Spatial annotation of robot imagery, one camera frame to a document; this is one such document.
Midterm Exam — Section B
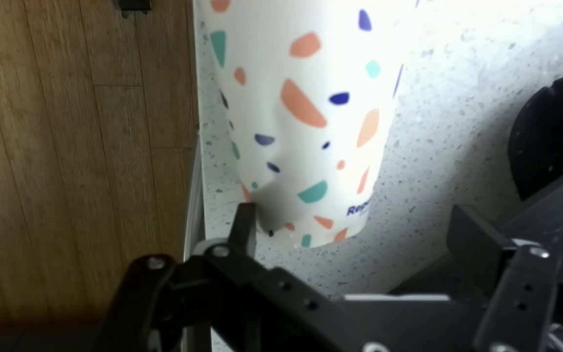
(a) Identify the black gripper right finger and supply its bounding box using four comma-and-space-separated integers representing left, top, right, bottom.
448, 206, 560, 352

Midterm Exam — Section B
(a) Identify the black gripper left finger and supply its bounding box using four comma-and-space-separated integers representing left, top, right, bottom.
206, 204, 335, 352

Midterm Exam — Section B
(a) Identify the metal dish drying rack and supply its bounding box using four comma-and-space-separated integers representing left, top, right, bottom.
392, 73, 563, 352

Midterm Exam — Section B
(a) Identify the patterned paper coffee cup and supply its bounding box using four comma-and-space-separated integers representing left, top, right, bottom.
198, 0, 419, 249

